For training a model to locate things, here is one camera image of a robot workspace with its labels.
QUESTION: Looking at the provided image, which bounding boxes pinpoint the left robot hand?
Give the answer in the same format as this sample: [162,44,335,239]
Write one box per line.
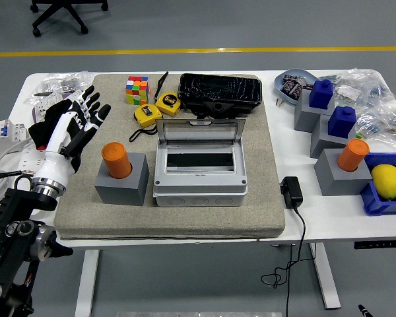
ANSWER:
[31,85,112,188]

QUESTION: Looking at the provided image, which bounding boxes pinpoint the orange cylinder battery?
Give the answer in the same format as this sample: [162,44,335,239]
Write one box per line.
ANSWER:
[336,138,370,172]
[101,141,133,180]

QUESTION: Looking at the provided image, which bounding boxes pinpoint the smoky transparent box lid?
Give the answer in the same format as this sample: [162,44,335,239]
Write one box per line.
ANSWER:
[154,118,246,148]

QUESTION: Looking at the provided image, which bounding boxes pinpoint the grey electrical junction box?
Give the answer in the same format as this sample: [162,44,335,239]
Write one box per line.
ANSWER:
[152,145,249,208]

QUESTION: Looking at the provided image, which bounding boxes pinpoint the white power strip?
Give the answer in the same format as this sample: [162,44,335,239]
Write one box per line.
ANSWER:
[18,141,50,176]

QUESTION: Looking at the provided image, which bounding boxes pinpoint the black cloth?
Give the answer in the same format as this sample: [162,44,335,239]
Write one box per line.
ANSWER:
[28,98,83,151]

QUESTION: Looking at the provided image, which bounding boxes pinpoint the white table leg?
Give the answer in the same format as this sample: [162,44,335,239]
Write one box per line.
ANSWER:
[308,242,343,310]
[74,249,102,317]

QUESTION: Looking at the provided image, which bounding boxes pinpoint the white circuit breaker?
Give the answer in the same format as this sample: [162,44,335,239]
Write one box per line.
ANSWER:
[0,119,32,156]

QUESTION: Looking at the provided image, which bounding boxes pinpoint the white socket plate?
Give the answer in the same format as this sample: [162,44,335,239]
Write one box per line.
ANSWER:
[34,96,59,115]

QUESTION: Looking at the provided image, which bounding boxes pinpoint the black table control panel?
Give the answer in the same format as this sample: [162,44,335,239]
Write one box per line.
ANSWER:
[354,240,396,250]

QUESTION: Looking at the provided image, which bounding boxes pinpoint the grey block with round hole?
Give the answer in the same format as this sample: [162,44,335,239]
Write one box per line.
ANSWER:
[313,148,374,197]
[94,153,150,207]

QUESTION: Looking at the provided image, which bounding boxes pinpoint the clear plastic parts bag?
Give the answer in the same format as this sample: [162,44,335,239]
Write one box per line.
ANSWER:
[24,71,96,106]
[329,68,396,106]
[354,105,396,151]

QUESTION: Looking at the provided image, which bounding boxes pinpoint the yellow tape measure with window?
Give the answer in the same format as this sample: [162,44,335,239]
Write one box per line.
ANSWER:
[129,103,163,143]

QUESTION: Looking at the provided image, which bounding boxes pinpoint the blue storage bin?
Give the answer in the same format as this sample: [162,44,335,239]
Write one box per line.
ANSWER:
[360,152,396,217]

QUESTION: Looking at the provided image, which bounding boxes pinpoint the colourful puzzle cube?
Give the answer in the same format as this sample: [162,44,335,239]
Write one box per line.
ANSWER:
[125,75,152,106]

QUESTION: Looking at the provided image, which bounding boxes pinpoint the yellow tape measure with print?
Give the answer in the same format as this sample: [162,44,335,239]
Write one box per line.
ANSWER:
[154,71,182,117]

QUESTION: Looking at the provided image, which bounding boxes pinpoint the yellow lemon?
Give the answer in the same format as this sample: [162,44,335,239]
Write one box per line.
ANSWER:
[371,164,396,200]

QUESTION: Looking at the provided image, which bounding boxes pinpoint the grey-brown mat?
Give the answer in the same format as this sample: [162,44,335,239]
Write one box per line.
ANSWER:
[53,73,286,240]

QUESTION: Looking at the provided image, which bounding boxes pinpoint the black office chair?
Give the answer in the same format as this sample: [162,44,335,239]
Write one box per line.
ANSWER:
[29,0,109,38]

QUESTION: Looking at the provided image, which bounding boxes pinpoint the silver metal plate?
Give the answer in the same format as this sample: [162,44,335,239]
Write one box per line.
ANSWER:
[116,311,283,317]

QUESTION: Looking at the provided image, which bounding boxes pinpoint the black plastic tray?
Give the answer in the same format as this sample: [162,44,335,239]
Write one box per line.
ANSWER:
[177,73,263,122]

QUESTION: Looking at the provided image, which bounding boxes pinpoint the blue plastic block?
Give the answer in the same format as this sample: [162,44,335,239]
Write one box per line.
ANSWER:
[309,79,336,110]
[327,105,356,139]

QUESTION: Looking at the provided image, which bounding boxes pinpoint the dark wrapped pieces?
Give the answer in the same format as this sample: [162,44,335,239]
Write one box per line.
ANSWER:
[281,75,313,100]

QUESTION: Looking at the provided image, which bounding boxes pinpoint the pale blue bowl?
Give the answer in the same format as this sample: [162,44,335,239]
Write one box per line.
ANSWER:
[273,68,319,106]

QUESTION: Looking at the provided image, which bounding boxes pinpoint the black power adapter with cord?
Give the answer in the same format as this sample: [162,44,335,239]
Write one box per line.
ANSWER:
[261,176,315,317]

